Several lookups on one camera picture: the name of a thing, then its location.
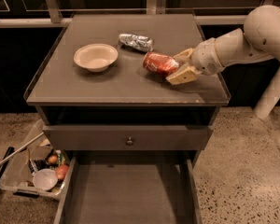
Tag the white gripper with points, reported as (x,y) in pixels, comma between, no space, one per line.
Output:
(205,58)

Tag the red coke can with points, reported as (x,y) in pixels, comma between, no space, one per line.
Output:
(160,64)

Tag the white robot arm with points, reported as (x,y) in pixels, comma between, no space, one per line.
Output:
(258,41)

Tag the grey drawer cabinet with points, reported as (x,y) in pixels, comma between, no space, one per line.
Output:
(126,93)

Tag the round metal drawer knob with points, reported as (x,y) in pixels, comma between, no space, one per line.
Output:
(129,141)

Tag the grey top drawer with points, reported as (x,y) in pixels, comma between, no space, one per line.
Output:
(113,137)

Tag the grey open middle drawer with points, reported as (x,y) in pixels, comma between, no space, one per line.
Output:
(129,189)

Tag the crumpled silver foil bag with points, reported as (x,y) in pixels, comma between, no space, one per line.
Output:
(137,42)

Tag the beige paper bowl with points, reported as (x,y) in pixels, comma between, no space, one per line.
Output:
(95,57)

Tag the white slanted pole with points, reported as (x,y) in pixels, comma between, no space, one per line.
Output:
(269,98)

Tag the orange fruit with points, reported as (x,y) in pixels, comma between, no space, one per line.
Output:
(52,159)

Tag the red apple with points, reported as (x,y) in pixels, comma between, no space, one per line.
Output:
(61,172)

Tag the white plastic bowl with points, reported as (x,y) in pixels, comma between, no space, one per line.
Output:
(45,179)

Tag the black snack packet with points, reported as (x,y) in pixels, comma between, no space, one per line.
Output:
(37,165)

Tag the clear plastic storage bin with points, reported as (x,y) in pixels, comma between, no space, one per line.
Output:
(17,176)

